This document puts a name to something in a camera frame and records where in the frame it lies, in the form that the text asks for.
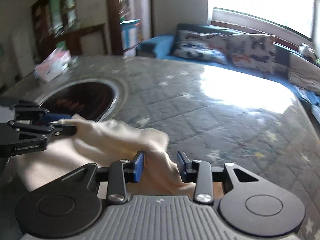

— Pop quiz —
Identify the cream beige garment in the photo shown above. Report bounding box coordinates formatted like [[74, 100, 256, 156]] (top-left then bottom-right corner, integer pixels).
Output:
[[15, 118, 195, 196]]

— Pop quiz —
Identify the round black induction cooktop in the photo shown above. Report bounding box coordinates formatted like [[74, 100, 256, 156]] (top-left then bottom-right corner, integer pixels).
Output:
[[39, 77, 129, 122]]

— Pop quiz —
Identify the pink white tissue pack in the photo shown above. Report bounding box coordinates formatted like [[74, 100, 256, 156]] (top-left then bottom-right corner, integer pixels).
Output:
[[34, 48, 71, 83]]

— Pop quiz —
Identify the grey star quilted table cover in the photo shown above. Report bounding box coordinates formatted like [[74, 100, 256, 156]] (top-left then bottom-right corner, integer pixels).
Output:
[[5, 56, 319, 239]]

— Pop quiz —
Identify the white refrigerator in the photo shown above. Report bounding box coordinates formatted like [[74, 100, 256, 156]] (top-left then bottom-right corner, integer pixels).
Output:
[[11, 27, 35, 78]]

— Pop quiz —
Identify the dark wooden sideboard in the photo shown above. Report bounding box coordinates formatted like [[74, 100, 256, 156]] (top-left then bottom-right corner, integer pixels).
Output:
[[37, 24, 107, 59]]

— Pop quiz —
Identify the dark wooden display cabinet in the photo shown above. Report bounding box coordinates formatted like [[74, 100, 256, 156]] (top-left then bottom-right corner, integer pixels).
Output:
[[31, 0, 77, 46]]

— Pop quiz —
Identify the blue white small cabinet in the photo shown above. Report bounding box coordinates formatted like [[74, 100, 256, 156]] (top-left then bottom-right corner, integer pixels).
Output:
[[120, 19, 140, 52]]

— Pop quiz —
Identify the left butterfly cushion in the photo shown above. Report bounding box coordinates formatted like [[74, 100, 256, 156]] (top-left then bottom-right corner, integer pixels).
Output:
[[173, 30, 228, 64]]

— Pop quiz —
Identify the butterfly cushion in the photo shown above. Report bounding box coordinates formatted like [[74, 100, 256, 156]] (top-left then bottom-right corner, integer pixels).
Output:
[[228, 34, 276, 74], [173, 30, 228, 64]]

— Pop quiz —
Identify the blue corner sofa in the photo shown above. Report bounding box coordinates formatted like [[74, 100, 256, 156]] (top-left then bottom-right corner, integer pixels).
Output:
[[136, 23, 319, 119]]

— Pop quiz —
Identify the right butterfly cushion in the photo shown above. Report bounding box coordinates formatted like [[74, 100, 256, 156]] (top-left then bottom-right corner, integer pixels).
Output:
[[228, 34, 276, 74]]

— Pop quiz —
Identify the blue cloth on sofa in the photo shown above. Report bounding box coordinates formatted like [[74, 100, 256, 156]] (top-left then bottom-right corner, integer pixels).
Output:
[[294, 85, 319, 108]]

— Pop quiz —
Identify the grey plain cushion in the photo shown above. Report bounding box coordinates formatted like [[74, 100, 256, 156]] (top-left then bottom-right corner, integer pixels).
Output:
[[288, 53, 320, 95]]

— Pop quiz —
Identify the black white plush toy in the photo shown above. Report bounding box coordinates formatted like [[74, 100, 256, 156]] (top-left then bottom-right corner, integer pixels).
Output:
[[298, 43, 316, 59]]

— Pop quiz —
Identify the dark wooden door frame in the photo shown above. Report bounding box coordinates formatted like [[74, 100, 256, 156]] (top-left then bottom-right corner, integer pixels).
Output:
[[107, 0, 153, 55]]

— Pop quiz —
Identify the window with green frame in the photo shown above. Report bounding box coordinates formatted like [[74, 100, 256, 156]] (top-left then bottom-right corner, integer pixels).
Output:
[[208, 0, 315, 38]]

